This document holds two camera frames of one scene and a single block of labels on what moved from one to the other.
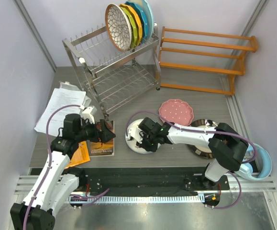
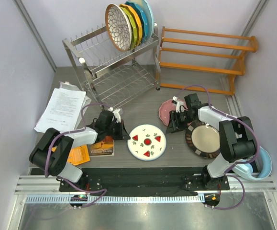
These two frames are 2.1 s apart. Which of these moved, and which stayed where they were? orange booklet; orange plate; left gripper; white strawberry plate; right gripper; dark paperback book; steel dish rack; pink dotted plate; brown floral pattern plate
Moved: right gripper; white strawberry plate; left gripper
Stayed: pink dotted plate; dark paperback book; orange plate; steel dish rack; orange booklet; brown floral pattern plate
